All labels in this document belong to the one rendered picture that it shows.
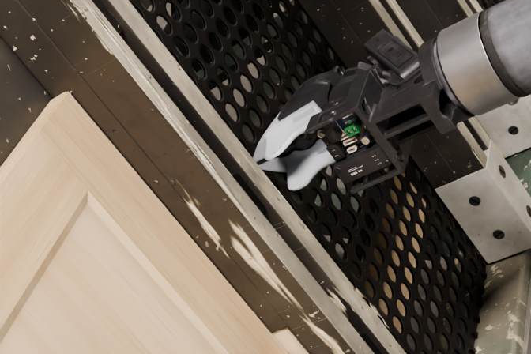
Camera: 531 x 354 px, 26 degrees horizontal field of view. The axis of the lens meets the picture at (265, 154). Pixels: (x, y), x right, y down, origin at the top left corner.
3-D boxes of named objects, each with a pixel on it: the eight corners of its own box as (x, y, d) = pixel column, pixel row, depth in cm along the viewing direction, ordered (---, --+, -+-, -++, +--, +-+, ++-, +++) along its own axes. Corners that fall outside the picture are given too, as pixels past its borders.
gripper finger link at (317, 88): (267, 106, 100) (349, 65, 96) (272, 97, 101) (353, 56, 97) (298, 146, 102) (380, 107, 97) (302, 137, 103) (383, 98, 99)
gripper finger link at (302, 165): (242, 193, 101) (326, 154, 96) (258, 155, 105) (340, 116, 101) (262, 219, 102) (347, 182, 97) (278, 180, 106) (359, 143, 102)
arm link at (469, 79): (483, -6, 92) (533, 72, 95) (434, 18, 94) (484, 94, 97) (472, 39, 86) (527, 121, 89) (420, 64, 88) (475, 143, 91)
